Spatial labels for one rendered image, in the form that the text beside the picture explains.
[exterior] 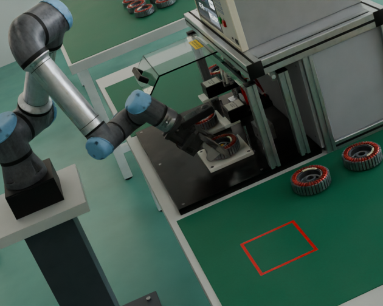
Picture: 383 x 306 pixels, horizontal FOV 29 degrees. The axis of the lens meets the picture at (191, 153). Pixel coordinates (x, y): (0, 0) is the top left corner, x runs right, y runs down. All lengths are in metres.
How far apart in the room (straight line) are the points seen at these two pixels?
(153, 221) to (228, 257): 1.75
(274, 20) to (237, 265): 0.72
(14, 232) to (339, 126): 1.10
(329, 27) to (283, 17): 0.14
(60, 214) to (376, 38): 1.15
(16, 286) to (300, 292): 2.15
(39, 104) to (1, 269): 1.54
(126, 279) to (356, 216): 1.62
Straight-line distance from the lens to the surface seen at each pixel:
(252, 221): 2.07
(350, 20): 2.17
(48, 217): 2.51
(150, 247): 3.52
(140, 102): 2.21
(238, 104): 2.33
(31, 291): 3.62
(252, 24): 2.16
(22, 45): 2.22
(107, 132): 2.22
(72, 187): 2.62
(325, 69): 2.18
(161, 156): 2.52
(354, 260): 1.84
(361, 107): 2.28
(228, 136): 2.38
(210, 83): 2.55
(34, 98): 2.51
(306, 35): 2.16
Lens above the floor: 1.89
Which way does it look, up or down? 27 degrees down
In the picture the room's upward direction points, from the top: 20 degrees counter-clockwise
